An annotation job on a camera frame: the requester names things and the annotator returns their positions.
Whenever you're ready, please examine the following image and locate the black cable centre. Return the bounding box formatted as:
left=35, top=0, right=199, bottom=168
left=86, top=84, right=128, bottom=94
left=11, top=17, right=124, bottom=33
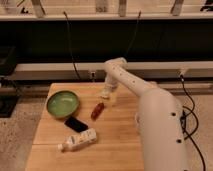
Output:
left=123, top=10, right=142, bottom=58

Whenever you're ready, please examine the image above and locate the black cable left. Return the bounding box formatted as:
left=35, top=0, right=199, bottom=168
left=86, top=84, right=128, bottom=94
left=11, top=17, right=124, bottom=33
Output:
left=62, top=11, right=82, bottom=81

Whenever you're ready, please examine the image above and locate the black floor cable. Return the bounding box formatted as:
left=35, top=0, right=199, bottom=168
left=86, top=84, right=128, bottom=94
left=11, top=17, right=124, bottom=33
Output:
left=179, top=73, right=208, bottom=171

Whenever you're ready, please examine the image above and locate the white wall rail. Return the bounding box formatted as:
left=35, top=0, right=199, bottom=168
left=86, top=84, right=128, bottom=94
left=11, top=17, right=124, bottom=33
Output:
left=8, top=61, right=213, bottom=80

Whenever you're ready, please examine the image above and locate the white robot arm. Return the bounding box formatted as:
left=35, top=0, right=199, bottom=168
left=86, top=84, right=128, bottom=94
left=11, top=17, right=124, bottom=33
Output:
left=103, top=57, right=189, bottom=171

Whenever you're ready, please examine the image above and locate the red sausage toy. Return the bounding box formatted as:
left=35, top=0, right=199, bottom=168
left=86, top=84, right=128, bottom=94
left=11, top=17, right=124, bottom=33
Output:
left=91, top=103, right=104, bottom=120

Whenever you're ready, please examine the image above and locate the black box at left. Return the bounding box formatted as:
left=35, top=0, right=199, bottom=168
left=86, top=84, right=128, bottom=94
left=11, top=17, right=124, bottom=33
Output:
left=0, top=46, right=19, bottom=118

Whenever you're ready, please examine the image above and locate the white plastic bottle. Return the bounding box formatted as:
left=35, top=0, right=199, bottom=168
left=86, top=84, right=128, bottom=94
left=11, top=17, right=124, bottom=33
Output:
left=58, top=128, right=97, bottom=152

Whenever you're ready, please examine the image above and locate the black smartphone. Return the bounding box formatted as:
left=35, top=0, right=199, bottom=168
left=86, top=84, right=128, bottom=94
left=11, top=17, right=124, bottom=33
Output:
left=65, top=117, right=88, bottom=133

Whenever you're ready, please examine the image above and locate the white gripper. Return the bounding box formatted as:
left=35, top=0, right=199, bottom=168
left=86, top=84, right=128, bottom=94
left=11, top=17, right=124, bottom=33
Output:
left=101, top=76, right=118, bottom=99

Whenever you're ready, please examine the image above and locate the green ceramic bowl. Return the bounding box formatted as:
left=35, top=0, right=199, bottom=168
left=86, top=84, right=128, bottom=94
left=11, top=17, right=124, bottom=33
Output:
left=46, top=90, right=80, bottom=118

